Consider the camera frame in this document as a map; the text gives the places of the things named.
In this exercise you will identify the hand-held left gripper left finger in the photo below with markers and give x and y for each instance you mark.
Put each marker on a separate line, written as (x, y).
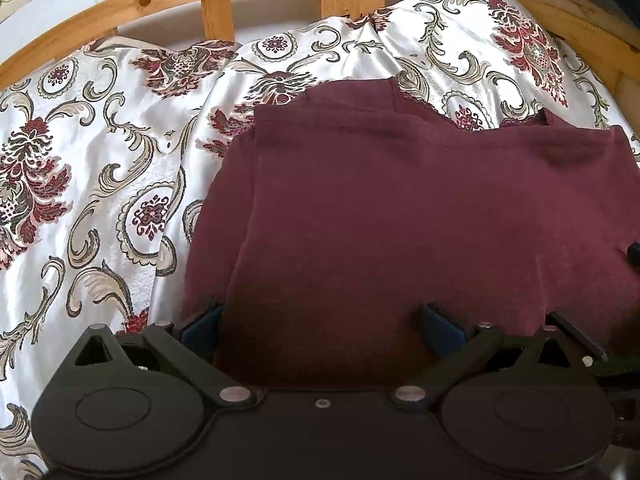
(202, 332)

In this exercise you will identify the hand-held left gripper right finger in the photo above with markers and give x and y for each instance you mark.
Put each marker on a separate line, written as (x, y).
(442, 330)

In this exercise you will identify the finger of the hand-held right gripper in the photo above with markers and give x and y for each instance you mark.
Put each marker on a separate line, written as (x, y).
(635, 253)
(577, 336)

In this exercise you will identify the maroon long-sleeved top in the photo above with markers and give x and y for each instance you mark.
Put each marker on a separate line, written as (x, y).
(400, 200)

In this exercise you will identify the floral satin bedspread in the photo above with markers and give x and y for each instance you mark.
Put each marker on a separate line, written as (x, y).
(100, 185)

